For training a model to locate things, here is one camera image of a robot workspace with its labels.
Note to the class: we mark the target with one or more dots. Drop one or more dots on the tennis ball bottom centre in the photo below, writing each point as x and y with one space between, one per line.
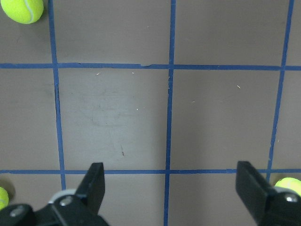
290 183

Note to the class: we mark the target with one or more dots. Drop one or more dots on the tennis ball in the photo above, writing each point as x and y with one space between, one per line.
290 183
23 11
4 198

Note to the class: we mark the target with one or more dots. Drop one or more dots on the tennis ball lower left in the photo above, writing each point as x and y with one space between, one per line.
4 198

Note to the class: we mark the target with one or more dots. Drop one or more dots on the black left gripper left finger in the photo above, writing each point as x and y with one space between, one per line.
80 207

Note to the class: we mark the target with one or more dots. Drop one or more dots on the tennis ball upper left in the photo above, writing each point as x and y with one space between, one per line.
23 11

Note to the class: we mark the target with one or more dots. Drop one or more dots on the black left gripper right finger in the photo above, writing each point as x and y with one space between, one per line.
268 205

